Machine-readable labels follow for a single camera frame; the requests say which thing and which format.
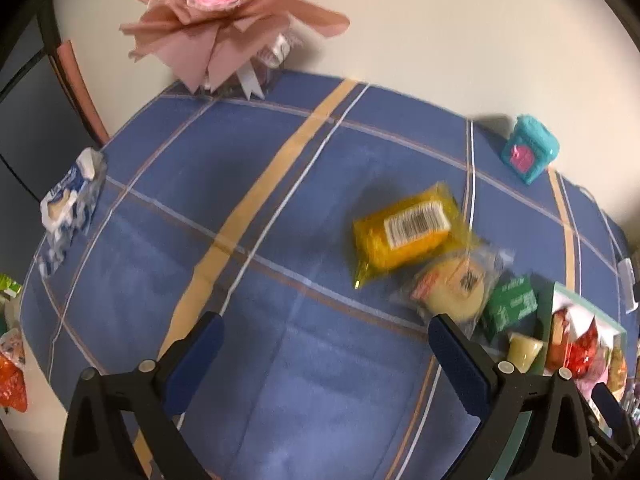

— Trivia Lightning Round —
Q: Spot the teal box with pink bows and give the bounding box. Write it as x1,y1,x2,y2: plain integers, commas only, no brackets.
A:
500,114,560,186

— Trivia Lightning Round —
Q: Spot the yellow snack packet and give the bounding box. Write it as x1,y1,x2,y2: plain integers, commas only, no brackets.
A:
352,182,473,291

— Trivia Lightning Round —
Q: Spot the blue plaid tablecloth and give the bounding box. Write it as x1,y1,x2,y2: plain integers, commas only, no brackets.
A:
20,71,633,480

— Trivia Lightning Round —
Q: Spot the orange-yellow snack packet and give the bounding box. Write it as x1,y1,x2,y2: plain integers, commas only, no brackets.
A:
607,345,629,392

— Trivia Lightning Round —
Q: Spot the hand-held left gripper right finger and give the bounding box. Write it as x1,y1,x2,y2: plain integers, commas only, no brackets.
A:
427,312,593,480

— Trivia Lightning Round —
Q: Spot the white tray with green rim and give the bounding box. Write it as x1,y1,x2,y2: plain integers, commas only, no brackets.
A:
520,280,631,441

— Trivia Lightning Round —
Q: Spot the small shiny red packet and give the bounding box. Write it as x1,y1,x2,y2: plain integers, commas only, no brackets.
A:
565,317,608,378

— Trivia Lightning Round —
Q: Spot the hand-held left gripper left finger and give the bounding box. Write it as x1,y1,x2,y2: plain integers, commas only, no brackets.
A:
59,311,226,480

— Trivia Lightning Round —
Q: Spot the white power strip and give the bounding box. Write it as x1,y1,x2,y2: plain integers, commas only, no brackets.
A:
617,257,640,311

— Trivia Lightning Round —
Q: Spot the reddish wooden chair frame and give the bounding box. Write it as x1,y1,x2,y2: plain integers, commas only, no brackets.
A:
40,0,111,146

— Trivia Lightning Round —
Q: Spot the red-orange snack packet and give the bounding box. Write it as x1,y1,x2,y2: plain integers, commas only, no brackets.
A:
545,307,571,373

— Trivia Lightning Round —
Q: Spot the cream jelly cup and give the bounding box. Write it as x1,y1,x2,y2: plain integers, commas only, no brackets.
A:
506,332,546,373

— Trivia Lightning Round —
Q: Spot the green packet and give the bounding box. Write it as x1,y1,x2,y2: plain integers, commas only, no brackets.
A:
0,274,23,301

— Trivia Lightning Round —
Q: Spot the pink flower bouquet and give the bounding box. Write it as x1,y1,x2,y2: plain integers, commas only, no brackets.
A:
119,0,351,98

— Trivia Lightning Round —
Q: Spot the green snack box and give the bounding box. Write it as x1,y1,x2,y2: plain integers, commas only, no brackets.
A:
480,274,540,343

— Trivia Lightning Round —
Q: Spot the blue white tissue pack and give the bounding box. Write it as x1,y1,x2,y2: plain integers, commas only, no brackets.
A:
39,147,107,278

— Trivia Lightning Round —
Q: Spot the round bun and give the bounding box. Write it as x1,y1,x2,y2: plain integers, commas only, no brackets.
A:
390,240,516,336

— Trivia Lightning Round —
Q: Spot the red snack bag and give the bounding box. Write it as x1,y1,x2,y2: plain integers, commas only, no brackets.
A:
0,352,28,413

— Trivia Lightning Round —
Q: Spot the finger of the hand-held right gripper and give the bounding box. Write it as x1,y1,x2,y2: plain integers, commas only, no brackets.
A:
590,382,640,453

